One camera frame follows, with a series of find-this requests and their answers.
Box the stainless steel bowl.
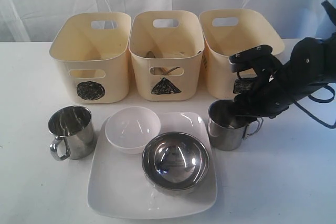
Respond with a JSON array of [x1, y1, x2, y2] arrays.
[[141, 131, 211, 196]]

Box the cream bin with triangle mark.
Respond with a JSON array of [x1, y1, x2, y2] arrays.
[[129, 10, 205, 101]]

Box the cream bin with circle mark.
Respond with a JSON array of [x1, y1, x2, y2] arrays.
[[49, 12, 131, 104]]

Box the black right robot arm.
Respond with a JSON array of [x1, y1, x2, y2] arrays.
[[229, 34, 335, 118]]

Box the steel mug with solid handle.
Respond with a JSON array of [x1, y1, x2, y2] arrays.
[[48, 105, 96, 161]]

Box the white square plate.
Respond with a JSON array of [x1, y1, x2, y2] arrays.
[[87, 122, 217, 219]]

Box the black cable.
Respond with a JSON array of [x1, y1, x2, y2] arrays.
[[292, 83, 336, 130]]

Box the cream bin with square mark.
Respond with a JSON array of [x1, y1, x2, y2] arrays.
[[199, 8, 285, 100]]

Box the steel cup with wire handle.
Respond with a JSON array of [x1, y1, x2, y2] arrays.
[[207, 100, 264, 151]]

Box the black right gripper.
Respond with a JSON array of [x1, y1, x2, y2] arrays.
[[228, 45, 291, 118]]

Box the white plastic bowl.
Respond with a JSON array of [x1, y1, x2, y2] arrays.
[[104, 106, 161, 154]]

